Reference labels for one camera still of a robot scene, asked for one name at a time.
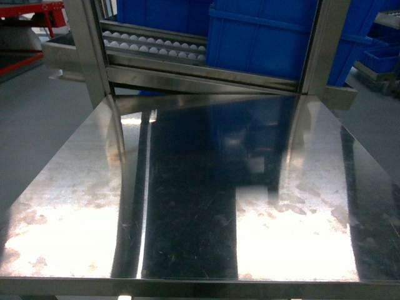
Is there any rear blue plastic crate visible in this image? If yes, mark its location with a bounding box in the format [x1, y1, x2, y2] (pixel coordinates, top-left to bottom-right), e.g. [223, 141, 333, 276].
[117, 0, 213, 36]

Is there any red metal table frame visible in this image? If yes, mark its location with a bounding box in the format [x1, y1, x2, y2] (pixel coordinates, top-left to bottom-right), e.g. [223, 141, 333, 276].
[1, 1, 66, 76]

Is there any small blue bin right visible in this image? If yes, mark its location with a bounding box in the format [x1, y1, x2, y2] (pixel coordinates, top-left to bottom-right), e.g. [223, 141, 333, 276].
[362, 44, 399, 73]

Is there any stainless steel roller rack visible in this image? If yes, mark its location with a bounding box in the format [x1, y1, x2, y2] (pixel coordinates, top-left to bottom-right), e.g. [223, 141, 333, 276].
[42, 1, 357, 110]

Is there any large blue plastic crate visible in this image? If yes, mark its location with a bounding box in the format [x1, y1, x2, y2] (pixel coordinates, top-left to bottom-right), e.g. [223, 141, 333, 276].
[206, 1, 384, 86]

